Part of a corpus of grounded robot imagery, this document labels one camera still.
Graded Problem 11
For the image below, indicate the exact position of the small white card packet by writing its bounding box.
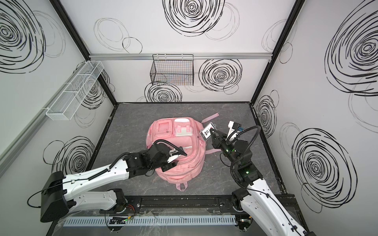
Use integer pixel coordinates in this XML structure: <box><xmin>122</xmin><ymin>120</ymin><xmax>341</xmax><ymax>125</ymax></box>
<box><xmin>200</xmin><ymin>122</ymin><xmax>215</xmax><ymax>141</ymax></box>

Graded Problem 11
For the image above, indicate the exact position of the pink student backpack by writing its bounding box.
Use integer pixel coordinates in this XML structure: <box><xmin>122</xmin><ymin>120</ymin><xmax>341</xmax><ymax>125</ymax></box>
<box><xmin>146</xmin><ymin>113</ymin><xmax>220</xmax><ymax>192</ymax></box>

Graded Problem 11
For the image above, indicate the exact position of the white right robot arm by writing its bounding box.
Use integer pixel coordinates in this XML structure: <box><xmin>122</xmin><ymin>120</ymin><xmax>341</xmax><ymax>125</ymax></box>
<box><xmin>210</xmin><ymin>125</ymin><xmax>315</xmax><ymax>236</ymax></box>

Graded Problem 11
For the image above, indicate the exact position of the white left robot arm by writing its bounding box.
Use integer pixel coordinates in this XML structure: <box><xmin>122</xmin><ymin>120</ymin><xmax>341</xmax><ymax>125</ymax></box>
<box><xmin>38</xmin><ymin>143</ymin><xmax>187</xmax><ymax>223</ymax></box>

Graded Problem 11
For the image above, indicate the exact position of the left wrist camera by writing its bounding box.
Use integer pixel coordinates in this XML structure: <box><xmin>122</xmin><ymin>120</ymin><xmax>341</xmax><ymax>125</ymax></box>
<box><xmin>167</xmin><ymin>150</ymin><xmax>183</xmax><ymax>163</ymax></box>

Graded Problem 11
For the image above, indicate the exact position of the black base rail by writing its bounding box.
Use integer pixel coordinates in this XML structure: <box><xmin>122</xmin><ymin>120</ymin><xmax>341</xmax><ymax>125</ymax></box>
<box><xmin>53</xmin><ymin>189</ymin><xmax>251</xmax><ymax>216</ymax></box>

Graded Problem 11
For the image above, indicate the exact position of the white slotted cable duct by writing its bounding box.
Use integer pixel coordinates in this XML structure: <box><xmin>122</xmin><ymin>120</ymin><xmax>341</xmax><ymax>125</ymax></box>
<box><xmin>63</xmin><ymin>215</ymin><xmax>237</xmax><ymax>227</ymax></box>

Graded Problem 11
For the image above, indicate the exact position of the black wire wall basket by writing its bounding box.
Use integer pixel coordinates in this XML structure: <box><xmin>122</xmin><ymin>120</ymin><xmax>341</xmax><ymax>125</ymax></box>
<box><xmin>150</xmin><ymin>54</ymin><xmax>195</xmax><ymax>86</ymax></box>

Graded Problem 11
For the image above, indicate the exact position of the white mesh wall shelf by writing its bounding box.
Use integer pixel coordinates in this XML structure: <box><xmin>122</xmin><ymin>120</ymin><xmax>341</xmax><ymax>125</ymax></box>
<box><xmin>46</xmin><ymin>61</ymin><xmax>105</xmax><ymax>121</ymax></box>

